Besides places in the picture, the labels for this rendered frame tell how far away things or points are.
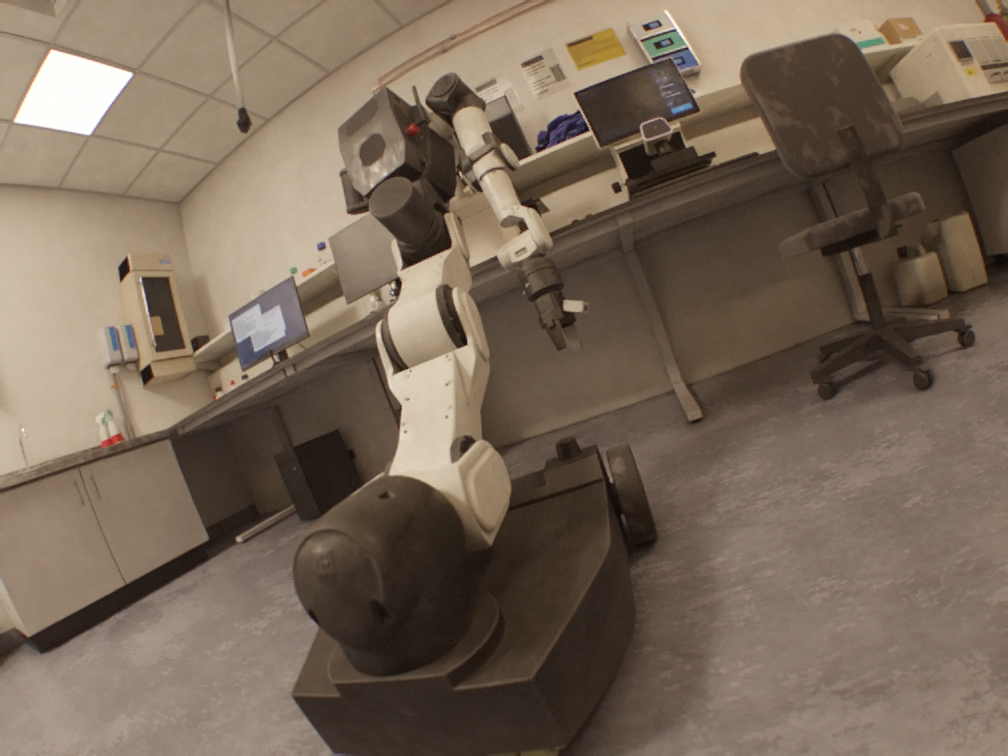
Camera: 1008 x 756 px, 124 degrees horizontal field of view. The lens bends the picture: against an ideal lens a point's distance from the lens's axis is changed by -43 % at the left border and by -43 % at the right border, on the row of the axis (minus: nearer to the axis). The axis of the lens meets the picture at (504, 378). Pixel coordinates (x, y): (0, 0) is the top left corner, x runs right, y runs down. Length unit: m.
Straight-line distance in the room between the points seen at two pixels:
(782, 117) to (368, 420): 2.50
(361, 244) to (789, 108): 1.75
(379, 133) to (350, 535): 1.05
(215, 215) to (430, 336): 3.26
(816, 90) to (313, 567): 1.41
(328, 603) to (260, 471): 3.14
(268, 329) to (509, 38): 2.17
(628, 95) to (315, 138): 2.14
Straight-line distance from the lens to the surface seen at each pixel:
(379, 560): 0.42
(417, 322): 0.86
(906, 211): 1.43
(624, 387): 2.31
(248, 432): 3.55
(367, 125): 1.33
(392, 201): 1.05
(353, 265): 2.17
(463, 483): 0.56
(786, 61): 1.39
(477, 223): 1.61
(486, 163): 1.17
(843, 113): 1.37
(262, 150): 3.70
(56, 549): 2.44
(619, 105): 1.94
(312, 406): 3.04
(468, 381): 0.81
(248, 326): 2.73
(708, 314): 2.31
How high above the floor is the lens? 0.44
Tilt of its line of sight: 2 degrees down
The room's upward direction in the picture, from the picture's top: 21 degrees counter-clockwise
